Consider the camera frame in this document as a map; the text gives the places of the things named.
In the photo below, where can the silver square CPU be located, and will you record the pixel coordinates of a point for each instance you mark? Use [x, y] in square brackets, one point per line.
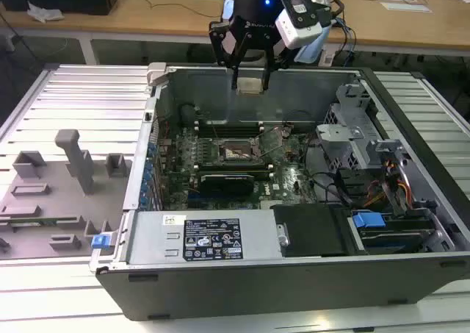
[249, 85]

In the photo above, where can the blue expansion slot clip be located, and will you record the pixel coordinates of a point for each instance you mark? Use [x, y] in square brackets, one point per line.
[147, 178]
[148, 167]
[143, 201]
[145, 189]
[151, 149]

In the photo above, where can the grey parts rack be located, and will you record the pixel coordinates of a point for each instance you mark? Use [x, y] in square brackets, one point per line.
[55, 208]

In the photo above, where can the black RAM slot row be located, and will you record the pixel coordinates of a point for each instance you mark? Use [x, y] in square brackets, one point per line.
[229, 128]
[235, 169]

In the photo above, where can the black graphics card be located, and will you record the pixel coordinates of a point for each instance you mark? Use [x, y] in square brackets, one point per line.
[227, 186]

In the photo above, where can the black plastic shroud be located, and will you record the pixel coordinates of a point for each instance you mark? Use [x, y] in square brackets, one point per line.
[312, 230]

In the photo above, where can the black CPU socket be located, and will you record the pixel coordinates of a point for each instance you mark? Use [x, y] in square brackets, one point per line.
[235, 153]

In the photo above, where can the blue disk carrier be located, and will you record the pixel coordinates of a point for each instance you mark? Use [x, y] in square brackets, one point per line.
[367, 220]

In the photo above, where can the white flat panel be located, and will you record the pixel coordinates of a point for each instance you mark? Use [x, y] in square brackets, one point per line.
[405, 7]

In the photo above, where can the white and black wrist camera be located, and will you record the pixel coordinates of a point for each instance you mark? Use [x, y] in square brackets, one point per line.
[293, 31]

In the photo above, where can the silver power supply unit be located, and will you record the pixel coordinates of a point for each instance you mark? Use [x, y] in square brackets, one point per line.
[154, 237]

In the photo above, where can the open black PC case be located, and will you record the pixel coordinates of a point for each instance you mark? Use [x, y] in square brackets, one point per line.
[257, 292]

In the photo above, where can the green motherboard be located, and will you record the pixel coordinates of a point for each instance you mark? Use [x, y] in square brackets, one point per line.
[286, 186]

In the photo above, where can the wooden desk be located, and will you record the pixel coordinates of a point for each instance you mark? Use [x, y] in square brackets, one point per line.
[147, 17]

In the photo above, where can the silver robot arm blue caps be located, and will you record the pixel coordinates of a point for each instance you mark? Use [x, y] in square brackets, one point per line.
[312, 50]

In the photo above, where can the crumpled white paper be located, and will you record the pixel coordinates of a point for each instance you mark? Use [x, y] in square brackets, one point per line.
[44, 12]

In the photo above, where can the silver drive bay bracket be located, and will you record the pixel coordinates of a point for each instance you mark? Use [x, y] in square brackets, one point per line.
[389, 147]

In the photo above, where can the blue case latch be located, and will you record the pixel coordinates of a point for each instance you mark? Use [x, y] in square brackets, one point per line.
[100, 242]

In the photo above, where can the green RAM stick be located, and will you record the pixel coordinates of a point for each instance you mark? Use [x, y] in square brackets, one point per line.
[33, 222]

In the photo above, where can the brown coin battery holder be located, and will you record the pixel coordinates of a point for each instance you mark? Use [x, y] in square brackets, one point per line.
[287, 129]

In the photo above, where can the perforated metal drive cage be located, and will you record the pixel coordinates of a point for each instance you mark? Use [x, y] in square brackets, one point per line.
[338, 134]

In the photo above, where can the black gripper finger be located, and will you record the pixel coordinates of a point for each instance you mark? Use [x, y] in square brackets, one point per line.
[216, 42]
[267, 76]

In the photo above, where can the white power adapter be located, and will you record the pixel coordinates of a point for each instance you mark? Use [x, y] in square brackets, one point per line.
[328, 58]

